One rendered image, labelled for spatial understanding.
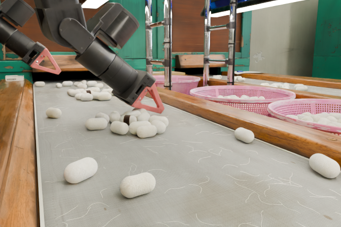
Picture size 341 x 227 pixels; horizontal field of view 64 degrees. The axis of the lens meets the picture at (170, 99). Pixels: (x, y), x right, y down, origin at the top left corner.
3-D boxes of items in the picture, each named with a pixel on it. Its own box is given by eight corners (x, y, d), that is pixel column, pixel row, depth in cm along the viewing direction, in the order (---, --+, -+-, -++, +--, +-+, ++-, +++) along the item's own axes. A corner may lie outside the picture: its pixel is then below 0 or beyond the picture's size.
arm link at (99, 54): (68, 55, 51) (72, 55, 46) (91, 27, 52) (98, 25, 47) (97, 78, 54) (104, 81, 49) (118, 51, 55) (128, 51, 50)
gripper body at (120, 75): (135, 73, 60) (109, 51, 56) (154, 77, 51) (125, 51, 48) (117, 97, 59) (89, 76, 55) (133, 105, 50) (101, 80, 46)
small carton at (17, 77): (5, 81, 101) (4, 76, 101) (6, 80, 104) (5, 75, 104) (24, 80, 104) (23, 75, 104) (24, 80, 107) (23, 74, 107)
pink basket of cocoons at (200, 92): (266, 150, 55) (269, 104, 54) (169, 126, 73) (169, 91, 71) (307, 125, 75) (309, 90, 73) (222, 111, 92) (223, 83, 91)
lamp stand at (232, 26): (230, 110, 93) (236, -29, 86) (199, 101, 111) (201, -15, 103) (271, 106, 101) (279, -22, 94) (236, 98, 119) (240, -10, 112)
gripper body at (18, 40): (42, 46, 83) (19, 30, 80) (43, 45, 74) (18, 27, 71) (28, 63, 82) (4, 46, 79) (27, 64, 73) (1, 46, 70)
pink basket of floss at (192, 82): (189, 109, 96) (189, 82, 94) (122, 104, 105) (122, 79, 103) (206, 98, 120) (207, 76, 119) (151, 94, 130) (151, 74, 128)
